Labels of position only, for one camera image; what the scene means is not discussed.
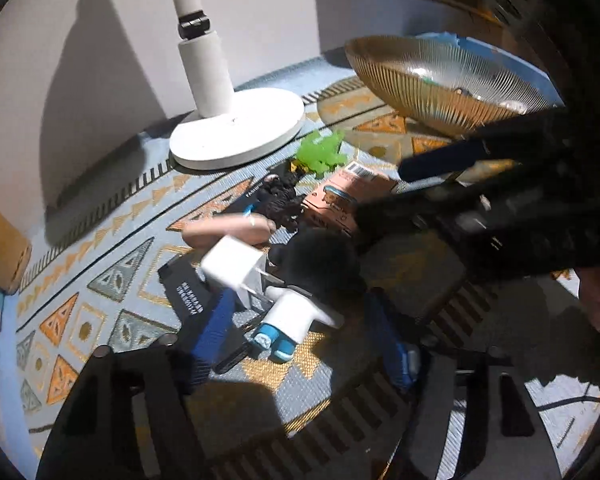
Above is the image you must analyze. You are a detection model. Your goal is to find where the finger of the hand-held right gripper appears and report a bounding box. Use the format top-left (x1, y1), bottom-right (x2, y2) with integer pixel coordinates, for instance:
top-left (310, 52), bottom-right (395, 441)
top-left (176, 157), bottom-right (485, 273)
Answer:
top-left (397, 110), bottom-right (576, 183)
top-left (355, 186), bottom-right (487, 247)

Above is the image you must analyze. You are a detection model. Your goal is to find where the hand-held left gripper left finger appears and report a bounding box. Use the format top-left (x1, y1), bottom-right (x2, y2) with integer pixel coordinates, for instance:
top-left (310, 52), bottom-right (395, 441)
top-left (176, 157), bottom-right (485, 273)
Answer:
top-left (35, 287), bottom-right (238, 480)

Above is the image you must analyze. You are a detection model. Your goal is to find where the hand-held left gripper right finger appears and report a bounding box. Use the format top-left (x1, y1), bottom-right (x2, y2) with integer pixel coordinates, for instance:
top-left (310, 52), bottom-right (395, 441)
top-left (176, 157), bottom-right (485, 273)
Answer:
top-left (370, 287), bottom-right (563, 480)

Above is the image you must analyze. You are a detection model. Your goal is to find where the black rectangular box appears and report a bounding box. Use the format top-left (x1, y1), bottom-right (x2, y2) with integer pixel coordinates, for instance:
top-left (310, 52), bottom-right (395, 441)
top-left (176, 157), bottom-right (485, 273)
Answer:
top-left (157, 255), bottom-right (253, 376)

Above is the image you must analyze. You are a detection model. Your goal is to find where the amber glass bowl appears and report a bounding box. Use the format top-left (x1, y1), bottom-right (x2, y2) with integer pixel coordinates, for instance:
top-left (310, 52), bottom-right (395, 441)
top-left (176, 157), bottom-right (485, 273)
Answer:
top-left (345, 35), bottom-right (566, 138)

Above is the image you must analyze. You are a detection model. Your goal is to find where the orange printed box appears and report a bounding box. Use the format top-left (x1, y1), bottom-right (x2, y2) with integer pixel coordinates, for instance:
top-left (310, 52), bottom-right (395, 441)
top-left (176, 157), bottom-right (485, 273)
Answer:
top-left (300, 162), bottom-right (401, 236)

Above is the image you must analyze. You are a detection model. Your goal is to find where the white charger plug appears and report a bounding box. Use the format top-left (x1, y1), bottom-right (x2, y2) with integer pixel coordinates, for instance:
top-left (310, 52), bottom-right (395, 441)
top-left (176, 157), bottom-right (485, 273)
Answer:
top-left (200, 236), bottom-right (286, 308)

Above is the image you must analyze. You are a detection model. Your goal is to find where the white blue adapter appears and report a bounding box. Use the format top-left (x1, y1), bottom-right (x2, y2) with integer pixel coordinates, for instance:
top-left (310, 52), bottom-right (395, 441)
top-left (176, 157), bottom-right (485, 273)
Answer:
top-left (250, 285), bottom-right (346, 363)

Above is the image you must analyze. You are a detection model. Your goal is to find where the pink sausage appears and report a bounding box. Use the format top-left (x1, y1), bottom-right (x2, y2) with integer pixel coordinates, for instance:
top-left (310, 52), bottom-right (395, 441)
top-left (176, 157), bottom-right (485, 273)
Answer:
top-left (181, 212), bottom-right (277, 251)

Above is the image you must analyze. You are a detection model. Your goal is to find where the light green jelly toy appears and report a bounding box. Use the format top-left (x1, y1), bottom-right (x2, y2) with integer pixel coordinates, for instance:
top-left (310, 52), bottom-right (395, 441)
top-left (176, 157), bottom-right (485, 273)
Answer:
top-left (292, 129), bottom-right (348, 179)

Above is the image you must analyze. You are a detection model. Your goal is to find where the black round object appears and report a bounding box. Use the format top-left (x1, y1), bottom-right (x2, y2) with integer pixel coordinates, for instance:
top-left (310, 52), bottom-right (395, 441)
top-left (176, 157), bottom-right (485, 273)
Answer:
top-left (269, 230), bottom-right (366, 301)

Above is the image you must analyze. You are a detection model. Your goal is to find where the patterned woven mat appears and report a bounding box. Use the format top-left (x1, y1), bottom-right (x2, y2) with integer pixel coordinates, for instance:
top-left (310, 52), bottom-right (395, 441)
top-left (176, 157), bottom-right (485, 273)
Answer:
top-left (15, 57), bottom-right (600, 480)

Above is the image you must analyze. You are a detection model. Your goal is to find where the black toy figure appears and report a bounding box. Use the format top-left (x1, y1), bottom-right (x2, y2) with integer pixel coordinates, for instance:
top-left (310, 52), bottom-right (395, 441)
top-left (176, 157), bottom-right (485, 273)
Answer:
top-left (254, 162), bottom-right (306, 231)

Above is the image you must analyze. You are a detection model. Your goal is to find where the white desk lamp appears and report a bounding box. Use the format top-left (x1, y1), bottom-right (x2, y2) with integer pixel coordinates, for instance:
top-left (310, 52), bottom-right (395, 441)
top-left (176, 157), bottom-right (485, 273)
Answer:
top-left (169, 0), bottom-right (306, 172)

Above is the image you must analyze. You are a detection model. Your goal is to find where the wooden pen holder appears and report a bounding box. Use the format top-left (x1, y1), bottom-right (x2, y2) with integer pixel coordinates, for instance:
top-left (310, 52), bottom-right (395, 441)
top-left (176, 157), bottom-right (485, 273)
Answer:
top-left (0, 195), bottom-right (33, 295)

